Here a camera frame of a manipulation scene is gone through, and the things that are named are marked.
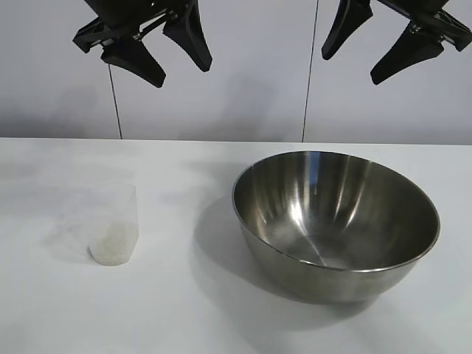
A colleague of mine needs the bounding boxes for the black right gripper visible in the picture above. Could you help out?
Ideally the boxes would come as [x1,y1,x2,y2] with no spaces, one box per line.
[321,0,472,87]

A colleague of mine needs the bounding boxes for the clear plastic measuring cup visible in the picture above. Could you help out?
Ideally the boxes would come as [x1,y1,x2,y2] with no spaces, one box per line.
[68,183,141,267]

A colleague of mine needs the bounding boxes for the white rice grains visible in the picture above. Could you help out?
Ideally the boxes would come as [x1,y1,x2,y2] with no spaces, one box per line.
[89,220,138,266]

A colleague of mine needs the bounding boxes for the stainless steel mixing bowl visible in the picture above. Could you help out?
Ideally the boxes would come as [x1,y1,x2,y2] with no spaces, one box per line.
[231,150,442,305]

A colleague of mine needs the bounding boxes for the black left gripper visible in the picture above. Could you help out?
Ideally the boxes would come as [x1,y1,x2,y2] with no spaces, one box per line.
[72,0,213,89]

